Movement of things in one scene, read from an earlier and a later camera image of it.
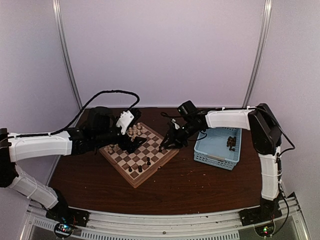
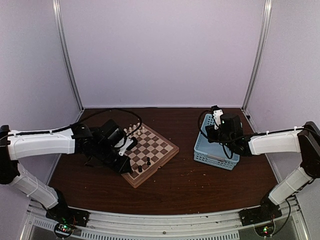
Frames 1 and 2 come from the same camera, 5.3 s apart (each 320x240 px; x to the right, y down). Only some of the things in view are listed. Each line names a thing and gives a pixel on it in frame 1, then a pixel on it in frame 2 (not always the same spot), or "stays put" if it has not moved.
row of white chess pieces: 132,130 stays put
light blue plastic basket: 219,146 stays put
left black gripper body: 106,139 -> 118,166
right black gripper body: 182,135 -> 224,137
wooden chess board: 134,168 stays put
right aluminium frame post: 263,32 stays put
